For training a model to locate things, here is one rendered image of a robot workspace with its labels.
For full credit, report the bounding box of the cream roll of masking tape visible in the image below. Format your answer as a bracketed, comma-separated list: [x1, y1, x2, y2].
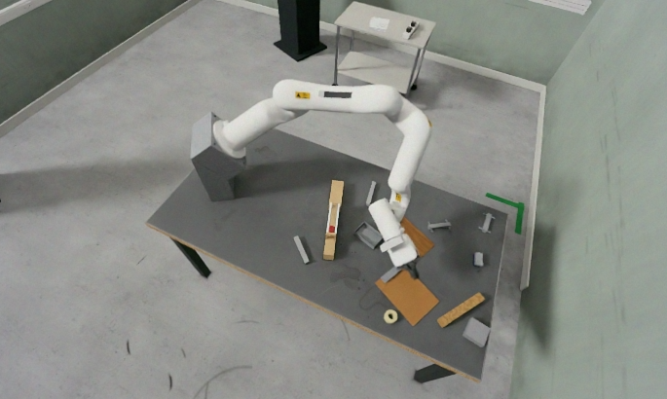
[385, 310, 397, 324]

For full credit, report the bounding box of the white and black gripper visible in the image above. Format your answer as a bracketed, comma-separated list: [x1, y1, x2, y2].
[389, 234, 422, 279]

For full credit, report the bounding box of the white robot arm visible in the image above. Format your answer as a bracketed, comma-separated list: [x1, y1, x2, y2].
[213, 80, 432, 251]

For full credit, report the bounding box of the wooden flat bar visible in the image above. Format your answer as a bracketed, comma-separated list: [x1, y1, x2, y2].
[437, 293, 485, 328]

